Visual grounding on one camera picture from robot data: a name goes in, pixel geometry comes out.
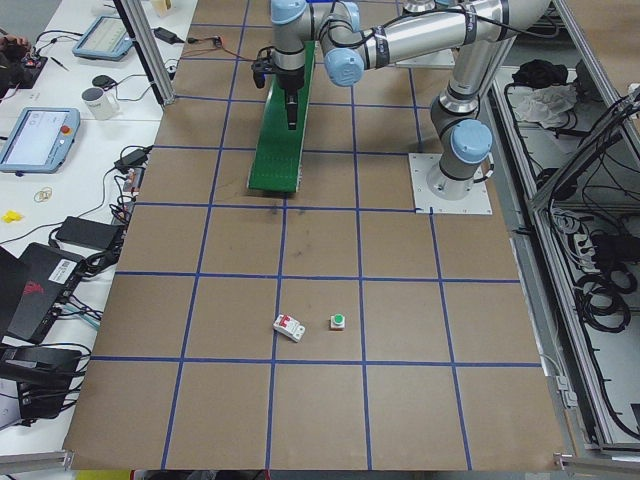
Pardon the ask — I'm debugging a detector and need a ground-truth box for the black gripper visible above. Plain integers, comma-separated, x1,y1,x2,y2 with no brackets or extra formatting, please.
277,67,305,130

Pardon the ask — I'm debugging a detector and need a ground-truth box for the black laptop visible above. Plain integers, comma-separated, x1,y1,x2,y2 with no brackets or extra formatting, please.
1,242,86,344

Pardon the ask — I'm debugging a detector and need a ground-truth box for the blue teach pendant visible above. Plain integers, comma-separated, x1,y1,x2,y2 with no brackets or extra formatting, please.
72,15,133,61
1,107,80,175

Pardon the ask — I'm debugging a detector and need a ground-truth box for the green push button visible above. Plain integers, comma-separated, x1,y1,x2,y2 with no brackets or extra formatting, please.
329,313,346,331

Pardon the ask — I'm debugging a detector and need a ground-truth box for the aluminium frame post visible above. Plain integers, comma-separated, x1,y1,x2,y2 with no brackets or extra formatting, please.
114,0,175,107

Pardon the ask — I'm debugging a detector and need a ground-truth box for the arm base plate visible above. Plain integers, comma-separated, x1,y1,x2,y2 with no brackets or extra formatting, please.
408,153,494,215

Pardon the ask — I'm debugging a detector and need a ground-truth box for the white red circuit breaker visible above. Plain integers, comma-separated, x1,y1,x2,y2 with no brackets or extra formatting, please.
273,314,306,343

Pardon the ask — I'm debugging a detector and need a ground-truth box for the blue teach pendant far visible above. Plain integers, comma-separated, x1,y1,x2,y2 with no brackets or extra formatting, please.
72,15,133,61

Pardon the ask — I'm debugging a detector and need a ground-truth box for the red black wire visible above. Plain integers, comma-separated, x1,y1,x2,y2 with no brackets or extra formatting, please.
187,35,261,64

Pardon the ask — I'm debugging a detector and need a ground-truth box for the blue teach pendant near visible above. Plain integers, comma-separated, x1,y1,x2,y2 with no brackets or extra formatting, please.
1,107,80,175

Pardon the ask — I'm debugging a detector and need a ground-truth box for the black adapter brick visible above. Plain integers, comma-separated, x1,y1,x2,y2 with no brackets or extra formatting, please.
55,216,124,251

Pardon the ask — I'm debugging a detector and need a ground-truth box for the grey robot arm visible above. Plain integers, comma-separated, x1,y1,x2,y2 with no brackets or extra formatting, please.
427,40,513,201
267,1,549,130

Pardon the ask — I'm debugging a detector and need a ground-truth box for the white mug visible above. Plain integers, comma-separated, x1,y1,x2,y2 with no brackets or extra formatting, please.
81,87,120,120

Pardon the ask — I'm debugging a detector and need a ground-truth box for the green conveyor belt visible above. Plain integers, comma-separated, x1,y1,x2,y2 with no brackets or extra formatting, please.
247,41,316,193

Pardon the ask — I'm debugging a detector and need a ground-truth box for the black power adapter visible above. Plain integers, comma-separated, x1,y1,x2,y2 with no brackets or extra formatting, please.
152,27,184,45

